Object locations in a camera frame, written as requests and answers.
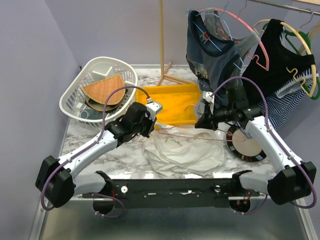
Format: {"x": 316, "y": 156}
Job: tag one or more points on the thick pink hanger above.
{"x": 214, "y": 22}

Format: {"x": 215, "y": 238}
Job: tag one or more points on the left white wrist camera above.
{"x": 153, "y": 108}

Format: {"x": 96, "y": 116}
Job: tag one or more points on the green hanger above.
{"x": 312, "y": 90}

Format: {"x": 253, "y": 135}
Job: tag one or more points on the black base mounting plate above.
{"x": 177, "y": 193}

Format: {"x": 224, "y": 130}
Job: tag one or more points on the wooden rack stand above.
{"x": 165, "y": 68}

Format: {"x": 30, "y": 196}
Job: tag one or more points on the white laundry basket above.
{"x": 73, "y": 101}

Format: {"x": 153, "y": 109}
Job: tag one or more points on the metal clothes rail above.
{"x": 307, "y": 10}

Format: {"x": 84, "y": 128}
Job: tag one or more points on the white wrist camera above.
{"x": 153, "y": 108}
{"x": 208, "y": 100}

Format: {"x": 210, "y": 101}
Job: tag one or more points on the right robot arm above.
{"x": 294, "y": 178}

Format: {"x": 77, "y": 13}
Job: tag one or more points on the blue white striped top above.
{"x": 279, "y": 109}

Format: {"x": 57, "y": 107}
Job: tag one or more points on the yellow plastic tray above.
{"x": 179, "y": 103}

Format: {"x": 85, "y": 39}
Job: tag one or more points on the blue tank top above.
{"x": 210, "y": 65}

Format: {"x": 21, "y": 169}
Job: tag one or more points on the black tank top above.
{"x": 271, "y": 71}

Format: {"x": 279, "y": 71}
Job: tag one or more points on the round black cream plate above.
{"x": 243, "y": 147}

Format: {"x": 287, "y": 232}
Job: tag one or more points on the white plastic hanger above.
{"x": 293, "y": 86}

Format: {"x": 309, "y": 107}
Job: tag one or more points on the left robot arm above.
{"x": 56, "y": 177}

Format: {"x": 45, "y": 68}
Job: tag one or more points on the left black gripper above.
{"x": 151, "y": 124}

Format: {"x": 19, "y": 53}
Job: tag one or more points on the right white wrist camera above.
{"x": 208, "y": 100}

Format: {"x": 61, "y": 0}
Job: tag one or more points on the orange wicker fan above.
{"x": 99, "y": 91}

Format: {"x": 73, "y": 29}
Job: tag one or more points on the white tank top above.
{"x": 177, "y": 155}

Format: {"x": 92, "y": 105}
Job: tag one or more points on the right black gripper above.
{"x": 208, "y": 120}

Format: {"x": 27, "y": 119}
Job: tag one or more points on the grey tank top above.
{"x": 235, "y": 50}

